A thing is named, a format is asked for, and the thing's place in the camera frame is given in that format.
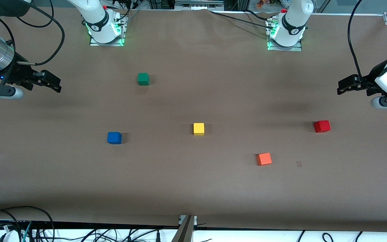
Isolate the grey metal bar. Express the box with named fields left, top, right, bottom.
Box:
left=172, top=215, right=196, bottom=242

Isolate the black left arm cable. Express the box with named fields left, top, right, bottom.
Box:
left=347, top=0, right=364, bottom=82

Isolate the short black base cable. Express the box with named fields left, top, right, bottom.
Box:
left=246, top=9, right=273, bottom=22

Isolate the blue wooden block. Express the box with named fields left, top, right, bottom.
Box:
left=107, top=132, right=122, bottom=145

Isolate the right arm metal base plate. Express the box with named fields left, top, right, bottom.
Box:
left=89, top=10, right=128, bottom=47

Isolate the small aluminium bracket plate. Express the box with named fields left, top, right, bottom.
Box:
left=179, top=215, right=198, bottom=226

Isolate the green cable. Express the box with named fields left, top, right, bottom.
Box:
left=21, top=222, right=33, bottom=242

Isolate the red wooden block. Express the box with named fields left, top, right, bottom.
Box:
left=314, top=120, right=331, bottom=133

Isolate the brown paper table cover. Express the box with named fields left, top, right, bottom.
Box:
left=0, top=7, right=387, bottom=233

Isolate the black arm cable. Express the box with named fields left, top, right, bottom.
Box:
left=347, top=0, right=364, bottom=82
left=15, top=5, right=66, bottom=66

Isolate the orange wooden block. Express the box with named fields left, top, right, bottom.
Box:
left=256, top=153, right=272, bottom=166

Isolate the large black cable loop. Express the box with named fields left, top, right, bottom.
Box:
left=0, top=206, right=55, bottom=242

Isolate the long black base cable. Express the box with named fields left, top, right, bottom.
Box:
left=208, top=10, right=274, bottom=29

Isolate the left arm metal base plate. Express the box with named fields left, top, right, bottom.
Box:
left=266, top=17, right=303, bottom=52

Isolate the grey metal rail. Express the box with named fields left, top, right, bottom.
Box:
left=175, top=0, right=224, bottom=9

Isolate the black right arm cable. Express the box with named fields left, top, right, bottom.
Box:
left=15, top=5, right=66, bottom=66

